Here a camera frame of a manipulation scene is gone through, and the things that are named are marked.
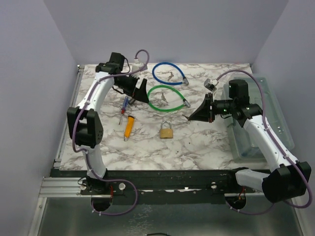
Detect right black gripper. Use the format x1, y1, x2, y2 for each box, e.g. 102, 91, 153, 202
190, 92, 236, 123

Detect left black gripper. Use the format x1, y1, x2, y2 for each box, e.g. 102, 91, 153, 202
116, 73, 150, 103

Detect green cable lock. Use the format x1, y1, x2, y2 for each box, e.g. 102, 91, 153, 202
147, 85, 190, 113

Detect blue cable lock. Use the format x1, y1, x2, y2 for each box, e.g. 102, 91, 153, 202
152, 61, 189, 86

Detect brass padlock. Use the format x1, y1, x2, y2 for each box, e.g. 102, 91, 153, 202
159, 121, 173, 139

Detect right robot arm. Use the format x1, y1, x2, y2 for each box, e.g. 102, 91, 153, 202
188, 79, 311, 203

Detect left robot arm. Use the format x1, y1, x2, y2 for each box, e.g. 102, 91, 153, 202
67, 52, 149, 194

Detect black T-shaped tool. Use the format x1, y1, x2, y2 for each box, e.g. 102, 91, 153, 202
128, 98, 136, 106

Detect blue red screwdriver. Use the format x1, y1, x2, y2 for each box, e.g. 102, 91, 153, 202
119, 96, 129, 125

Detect orange utility knife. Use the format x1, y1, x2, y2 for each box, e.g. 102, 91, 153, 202
124, 116, 135, 141

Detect clear plastic bin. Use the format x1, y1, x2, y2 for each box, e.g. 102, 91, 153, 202
222, 73, 295, 163

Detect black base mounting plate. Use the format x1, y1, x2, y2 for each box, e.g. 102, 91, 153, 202
50, 169, 255, 208

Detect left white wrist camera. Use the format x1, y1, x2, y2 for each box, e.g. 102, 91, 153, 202
131, 59, 147, 77

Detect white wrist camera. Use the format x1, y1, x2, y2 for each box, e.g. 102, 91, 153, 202
131, 59, 147, 77
204, 79, 219, 99

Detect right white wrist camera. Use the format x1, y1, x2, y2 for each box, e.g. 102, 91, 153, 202
204, 79, 219, 99

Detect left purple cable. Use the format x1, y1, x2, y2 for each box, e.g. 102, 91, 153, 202
72, 49, 150, 216

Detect purple cable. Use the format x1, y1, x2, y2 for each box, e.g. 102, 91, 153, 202
72, 49, 150, 216
216, 69, 313, 214

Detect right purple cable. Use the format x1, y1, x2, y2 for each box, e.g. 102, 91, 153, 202
216, 69, 313, 214

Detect aluminium rail frame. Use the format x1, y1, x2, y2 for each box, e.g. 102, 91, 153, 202
38, 64, 300, 197

